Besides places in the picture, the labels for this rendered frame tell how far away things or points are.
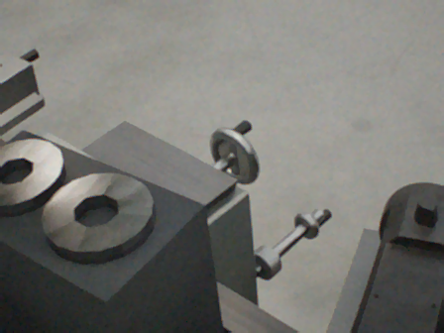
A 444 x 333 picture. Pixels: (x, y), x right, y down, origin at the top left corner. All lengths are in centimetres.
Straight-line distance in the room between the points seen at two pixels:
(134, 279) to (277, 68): 231
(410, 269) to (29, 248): 78
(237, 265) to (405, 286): 30
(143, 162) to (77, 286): 74
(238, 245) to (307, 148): 119
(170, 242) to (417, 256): 74
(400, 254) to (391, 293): 9
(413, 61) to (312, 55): 40
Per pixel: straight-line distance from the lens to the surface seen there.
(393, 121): 257
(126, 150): 132
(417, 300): 120
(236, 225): 125
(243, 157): 141
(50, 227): 59
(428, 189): 138
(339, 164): 238
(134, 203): 59
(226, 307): 77
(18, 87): 109
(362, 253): 154
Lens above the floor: 150
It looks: 40 degrees down
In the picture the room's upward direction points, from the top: 9 degrees counter-clockwise
